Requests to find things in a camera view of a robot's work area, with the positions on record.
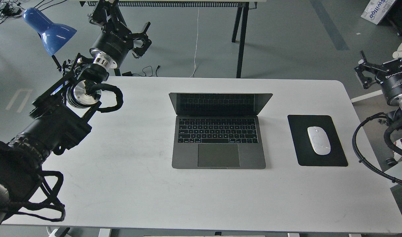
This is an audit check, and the blue desk lamp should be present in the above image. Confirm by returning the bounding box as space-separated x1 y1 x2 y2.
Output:
23 8 77 71

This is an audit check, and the white hanging cable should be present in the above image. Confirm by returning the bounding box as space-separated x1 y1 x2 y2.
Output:
189 7 200 78

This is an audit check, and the white cardboard box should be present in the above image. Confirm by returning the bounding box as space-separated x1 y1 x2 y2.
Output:
361 0 396 25

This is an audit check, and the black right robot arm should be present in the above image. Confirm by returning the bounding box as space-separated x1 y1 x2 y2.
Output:
352 51 402 186

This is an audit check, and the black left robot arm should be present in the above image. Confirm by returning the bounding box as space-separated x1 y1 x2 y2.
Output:
0 0 152 225

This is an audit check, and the grey laptop computer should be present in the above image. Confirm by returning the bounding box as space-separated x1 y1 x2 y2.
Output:
169 92 273 169

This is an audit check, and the black legged background table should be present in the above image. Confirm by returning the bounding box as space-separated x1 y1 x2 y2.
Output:
79 0 259 79

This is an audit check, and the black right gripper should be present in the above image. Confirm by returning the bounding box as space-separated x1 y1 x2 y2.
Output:
354 43 402 106

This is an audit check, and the black cable bundle on floor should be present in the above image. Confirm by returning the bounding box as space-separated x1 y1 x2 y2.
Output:
0 0 68 31

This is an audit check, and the white computer mouse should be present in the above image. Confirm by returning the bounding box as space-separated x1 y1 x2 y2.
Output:
307 126 331 155

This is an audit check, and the black mouse pad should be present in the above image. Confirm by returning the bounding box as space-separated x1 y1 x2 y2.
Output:
287 115 348 167

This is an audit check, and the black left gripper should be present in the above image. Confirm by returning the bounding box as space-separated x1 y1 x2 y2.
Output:
89 0 152 64

